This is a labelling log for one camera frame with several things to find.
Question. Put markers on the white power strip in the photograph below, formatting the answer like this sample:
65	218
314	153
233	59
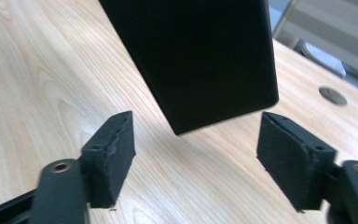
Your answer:
321	57

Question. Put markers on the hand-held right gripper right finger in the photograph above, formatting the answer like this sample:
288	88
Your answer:
292	161

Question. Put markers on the black wallet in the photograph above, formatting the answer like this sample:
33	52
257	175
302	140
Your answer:
199	62

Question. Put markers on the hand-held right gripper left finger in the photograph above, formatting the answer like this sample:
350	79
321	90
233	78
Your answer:
110	161

